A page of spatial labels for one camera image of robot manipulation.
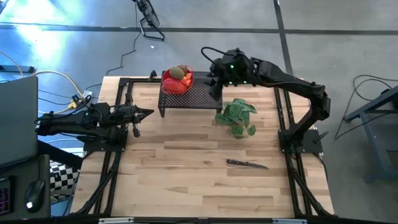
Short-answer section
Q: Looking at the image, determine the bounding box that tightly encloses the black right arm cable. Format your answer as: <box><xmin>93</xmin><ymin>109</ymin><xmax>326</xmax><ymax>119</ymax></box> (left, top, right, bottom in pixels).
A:
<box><xmin>200</xmin><ymin>46</ymin><xmax>233</xmax><ymax>65</ymax></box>

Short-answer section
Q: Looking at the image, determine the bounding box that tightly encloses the black floor fan stand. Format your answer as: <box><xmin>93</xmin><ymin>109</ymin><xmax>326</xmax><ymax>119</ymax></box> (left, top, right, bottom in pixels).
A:
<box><xmin>132</xmin><ymin>0</ymin><xmax>166</xmax><ymax>42</ymax></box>

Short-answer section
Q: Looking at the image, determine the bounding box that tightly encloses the black computer mouse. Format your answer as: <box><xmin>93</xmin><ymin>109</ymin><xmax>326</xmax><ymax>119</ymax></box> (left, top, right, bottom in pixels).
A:
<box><xmin>24</xmin><ymin>180</ymin><xmax>46</xmax><ymax>214</ymax></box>

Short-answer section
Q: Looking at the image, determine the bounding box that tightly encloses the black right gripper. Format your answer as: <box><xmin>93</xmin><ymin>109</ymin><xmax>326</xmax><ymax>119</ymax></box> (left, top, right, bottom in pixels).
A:
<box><xmin>203</xmin><ymin>49</ymin><xmax>258</xmax><ymax>101</ymax></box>

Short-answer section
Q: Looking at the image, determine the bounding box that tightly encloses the black floor cable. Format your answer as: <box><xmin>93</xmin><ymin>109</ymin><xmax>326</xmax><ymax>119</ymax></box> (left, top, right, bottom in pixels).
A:
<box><xmin>83</xmin><ymin>6</ymin><xmax>140</xmax><ymax>91</ymax></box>
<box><xmin>333</xmin><ymin>74</ymin><xmax>398</xmax><ymax>141</ymax></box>

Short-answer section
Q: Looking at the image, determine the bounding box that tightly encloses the red orange mango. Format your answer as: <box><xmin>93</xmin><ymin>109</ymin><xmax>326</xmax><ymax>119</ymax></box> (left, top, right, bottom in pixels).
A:
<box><xmin>162</xmin><ymin>77</ymin><xmax>188</xmax><ymax>93</ymax></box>

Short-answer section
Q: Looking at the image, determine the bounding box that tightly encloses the dark side table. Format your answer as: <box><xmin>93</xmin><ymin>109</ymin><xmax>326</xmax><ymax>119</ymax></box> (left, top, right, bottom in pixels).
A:
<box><xmin>343</xmin><ymin>85</ymin><xmax>398</xmax><ymax>184</ymax></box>

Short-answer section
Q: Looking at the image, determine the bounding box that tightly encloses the black perforated metal shelf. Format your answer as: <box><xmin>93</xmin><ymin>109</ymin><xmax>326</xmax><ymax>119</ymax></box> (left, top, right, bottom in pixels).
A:
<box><xmin>157</xmin><ymin>71</ymin><xmax>224</xmax><ymax>118</ymax></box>

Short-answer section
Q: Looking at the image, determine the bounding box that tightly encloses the black keyboard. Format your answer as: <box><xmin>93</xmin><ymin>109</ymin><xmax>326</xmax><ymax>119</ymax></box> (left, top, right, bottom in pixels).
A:
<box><xmin>0</xmin><ymin>176</ymin><xmax>14</xmax><ymax>218</ymax></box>

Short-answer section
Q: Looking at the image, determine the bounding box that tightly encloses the green leafy potted plant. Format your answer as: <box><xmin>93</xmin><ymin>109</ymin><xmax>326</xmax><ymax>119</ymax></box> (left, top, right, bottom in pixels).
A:
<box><xmin>214</xmin><ymin>98</ymin><xmax>259</xmax><ymax>140</ymax></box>

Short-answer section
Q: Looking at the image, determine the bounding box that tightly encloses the grey laptop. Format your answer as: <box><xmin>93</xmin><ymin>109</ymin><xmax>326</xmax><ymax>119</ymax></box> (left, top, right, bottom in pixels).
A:
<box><xmin>0</xmin><ymin>75</ymin><xmax>39</xmax><ymax>169</ymax></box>

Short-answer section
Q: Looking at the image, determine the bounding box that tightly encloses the red colander bowl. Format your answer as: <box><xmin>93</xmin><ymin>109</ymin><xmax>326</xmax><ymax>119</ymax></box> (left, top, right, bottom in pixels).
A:
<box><xmin>160</xmin><ymin>63</ymin><xmax>196</xmax><ymax>95</ymax></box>

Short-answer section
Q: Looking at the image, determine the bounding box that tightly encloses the grey desk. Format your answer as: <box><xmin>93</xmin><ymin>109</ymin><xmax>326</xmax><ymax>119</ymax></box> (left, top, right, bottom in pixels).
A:
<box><xmin>0</xmin><ymin>154</ymin><xmax>52</xmax><ymax>222</ymax></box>

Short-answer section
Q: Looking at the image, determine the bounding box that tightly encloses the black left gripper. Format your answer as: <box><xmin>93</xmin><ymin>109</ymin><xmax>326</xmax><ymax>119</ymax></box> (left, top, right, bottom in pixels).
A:
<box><xmin>113</xmin><ymin>104</ymin><xmax>155</xmax><ymax>126</ymax></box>

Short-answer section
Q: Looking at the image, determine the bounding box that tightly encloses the silver aluminium bracket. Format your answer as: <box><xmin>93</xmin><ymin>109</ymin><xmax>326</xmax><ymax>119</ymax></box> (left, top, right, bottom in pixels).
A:
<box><xmin>98</xmin><ymin>217</ymin><xmax>135</xmax><ymax>224</ymax></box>
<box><xmin>272</xmin><ymin>218</ymin><xmax>308</xmax><ymax>224</ymax></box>

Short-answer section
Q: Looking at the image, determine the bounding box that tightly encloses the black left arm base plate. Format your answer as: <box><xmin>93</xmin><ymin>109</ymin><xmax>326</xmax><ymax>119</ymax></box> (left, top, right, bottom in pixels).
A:
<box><xmin>82</xmin><ymin>126</ymin><xmax>129</xmax><ymax>153</ymax></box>

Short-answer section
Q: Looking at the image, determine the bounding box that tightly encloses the black rig frame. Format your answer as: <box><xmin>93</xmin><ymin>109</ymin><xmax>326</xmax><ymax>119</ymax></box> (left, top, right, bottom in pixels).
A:
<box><xmin>70</xmin><ymin>70</ymin><xmax>336</xmax><ymax>219</ymax></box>

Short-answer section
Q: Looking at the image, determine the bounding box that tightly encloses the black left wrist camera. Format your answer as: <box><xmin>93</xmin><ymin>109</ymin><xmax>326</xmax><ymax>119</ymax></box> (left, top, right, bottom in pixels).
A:
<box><xmin>131</xmin><ymin>122</ymin><xmax>142</xmax><ymax>139</ymax></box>

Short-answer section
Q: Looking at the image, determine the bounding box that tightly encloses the black handled kitchen knife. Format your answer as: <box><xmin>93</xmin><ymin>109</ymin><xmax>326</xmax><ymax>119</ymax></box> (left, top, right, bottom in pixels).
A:
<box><xmin>226</xmin><ymin>159</ymin><xmax>270</xmax><ymax>170</ymax></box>

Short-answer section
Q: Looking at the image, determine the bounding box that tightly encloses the yellow cable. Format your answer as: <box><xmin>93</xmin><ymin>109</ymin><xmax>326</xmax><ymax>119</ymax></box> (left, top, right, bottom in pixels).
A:
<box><xmin>0</xmin><ymin>50</ymin><xmax>84</xmax><ymax>114</ymax></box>

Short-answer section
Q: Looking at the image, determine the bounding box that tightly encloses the large green oval fruit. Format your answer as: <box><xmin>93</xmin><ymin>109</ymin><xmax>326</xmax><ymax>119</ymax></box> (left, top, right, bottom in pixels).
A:
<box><xmin>169</xmin><ymin>65</ymin><xmax>187</xmax><ymax>81</ymax></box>

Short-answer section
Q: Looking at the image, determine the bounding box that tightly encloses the black white checkered board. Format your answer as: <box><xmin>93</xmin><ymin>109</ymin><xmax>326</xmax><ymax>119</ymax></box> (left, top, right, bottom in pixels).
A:
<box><xmin>49</xmin><ymin>159</ymin><xmax>82</xmax><ymax>200</ymax></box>

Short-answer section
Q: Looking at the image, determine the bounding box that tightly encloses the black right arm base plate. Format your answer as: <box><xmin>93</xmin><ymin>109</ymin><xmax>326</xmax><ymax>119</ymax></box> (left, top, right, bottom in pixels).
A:
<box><xmin>277</xmin><ymin>128</ymin><xmax>325</xmax><ymax>154</ymax></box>

